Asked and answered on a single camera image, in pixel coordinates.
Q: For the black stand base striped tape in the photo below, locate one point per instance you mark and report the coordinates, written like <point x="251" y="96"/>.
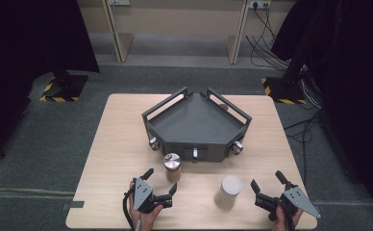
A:
<point x="282" y="91"/>
<point x="67" y="88"/>

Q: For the grey floor tape strip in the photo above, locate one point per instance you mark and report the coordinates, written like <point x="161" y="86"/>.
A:
<point x="75" y="204"/>

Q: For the black curtain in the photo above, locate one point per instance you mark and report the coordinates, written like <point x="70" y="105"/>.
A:
<point x="354" y="80"/>
<point x="21" y="64"/>

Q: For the person's left hand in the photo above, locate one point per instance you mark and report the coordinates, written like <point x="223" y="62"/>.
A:
<point x="147" y="219"/>

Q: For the grey hexagonal tray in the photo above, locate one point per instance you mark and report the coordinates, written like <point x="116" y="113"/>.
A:
<point x="195" y="126"/>

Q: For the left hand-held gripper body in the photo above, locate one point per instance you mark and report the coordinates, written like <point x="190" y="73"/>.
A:
<point x="143" y="194"/>

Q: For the white socket with plugs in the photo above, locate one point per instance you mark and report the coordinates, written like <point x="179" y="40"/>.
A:
<point x="260" y="3"/>

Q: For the white wall socket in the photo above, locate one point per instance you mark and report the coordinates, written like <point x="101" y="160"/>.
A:
<point x="119" y="2"/>

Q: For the beige wooden desk leg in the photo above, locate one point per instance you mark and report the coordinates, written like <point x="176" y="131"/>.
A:
<point x="236" y="41"/>
<point x="120" y="38"/>

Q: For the person's right hand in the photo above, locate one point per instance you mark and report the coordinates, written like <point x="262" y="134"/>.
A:
<point x="280" y="223"/>

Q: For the glass jar with white lid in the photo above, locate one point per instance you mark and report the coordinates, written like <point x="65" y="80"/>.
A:
<point x="228" y="192"/>

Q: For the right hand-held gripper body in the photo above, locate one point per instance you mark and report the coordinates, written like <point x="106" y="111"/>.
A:
<point x="298" y="200"/>

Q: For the glass jar with metal lid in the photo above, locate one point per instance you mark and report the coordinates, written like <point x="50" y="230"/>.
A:
<point x="172" y="166"/>

